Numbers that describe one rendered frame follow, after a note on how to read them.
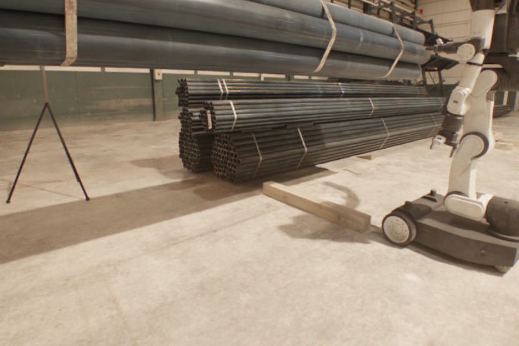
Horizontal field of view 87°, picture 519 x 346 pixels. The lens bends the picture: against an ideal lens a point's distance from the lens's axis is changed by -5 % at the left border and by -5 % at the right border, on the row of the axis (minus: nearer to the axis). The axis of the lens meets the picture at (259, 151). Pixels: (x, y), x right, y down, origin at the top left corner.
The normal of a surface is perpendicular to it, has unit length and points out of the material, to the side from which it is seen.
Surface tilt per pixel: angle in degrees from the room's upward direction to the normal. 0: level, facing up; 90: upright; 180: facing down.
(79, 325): 0
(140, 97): 90
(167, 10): 124
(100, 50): 131
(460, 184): 90
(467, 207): 90
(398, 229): 90
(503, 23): 101
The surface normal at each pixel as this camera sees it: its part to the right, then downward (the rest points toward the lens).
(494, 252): -0.56, 0.17
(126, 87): 0.63, 0.15
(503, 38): -0.83, 0.29
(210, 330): 0.00, -0.98
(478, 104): -0.69, 0.53
